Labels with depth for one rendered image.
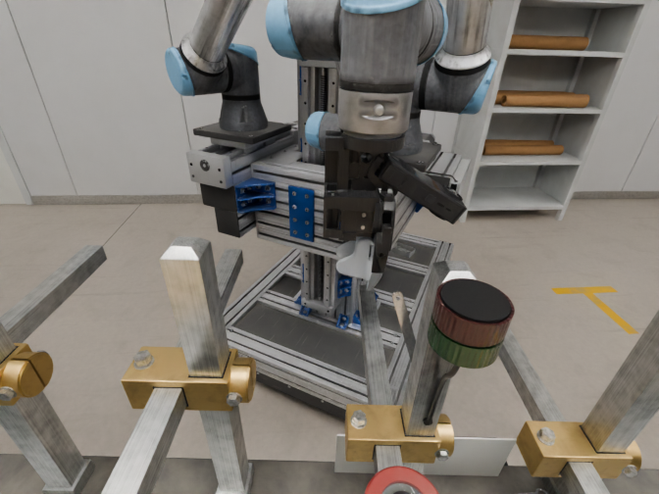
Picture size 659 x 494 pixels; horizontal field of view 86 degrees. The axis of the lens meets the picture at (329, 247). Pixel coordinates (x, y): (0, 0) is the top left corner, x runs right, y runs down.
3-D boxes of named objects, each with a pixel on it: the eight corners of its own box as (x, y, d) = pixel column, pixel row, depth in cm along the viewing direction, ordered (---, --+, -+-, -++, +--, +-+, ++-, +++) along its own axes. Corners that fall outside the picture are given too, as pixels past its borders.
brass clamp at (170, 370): (153, 370, 45) (143, 341, 42) (258, 372, 45) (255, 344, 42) (128, 414, 40) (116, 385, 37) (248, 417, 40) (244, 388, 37)
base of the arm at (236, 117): (239, 120, 121) (236, 88, 116) (277, 124, 116) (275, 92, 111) (209, 127, 110) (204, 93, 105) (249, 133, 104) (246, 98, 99)
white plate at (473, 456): (334, 469, 56) (336, 431, 51) (496, 472, 56) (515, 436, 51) (334, 472, 56) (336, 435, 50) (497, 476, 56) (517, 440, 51)
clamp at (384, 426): (344, 425, 50) (346, 403, 47) (439, 427, 50) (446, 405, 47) (345, 467, 45) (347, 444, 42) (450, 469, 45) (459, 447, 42)
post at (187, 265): (231, 488, 58) (172, 231, 33) (253, 489, 58) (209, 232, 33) (226, 513, 55) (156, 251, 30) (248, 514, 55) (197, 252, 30)
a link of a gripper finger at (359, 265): (334, 287, 49) (336, 228, 44) (377, 288, 49) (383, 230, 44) (334, 302, 46) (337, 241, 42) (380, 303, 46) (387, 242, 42)
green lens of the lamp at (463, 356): (421, 317, 34) (424, 299, 32) (482, 319, 34) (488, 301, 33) (436, 368, 28) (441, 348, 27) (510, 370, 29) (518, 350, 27)
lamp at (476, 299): (400, 421, 42) (431, 275, 31) (446, 422, 42) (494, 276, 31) (409, 473, 37) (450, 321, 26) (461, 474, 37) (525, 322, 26)
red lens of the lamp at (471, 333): (425, 296, 32) (429, 276, 31) (489, 298, 32) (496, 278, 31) (442, 345, 27) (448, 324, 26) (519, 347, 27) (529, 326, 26)
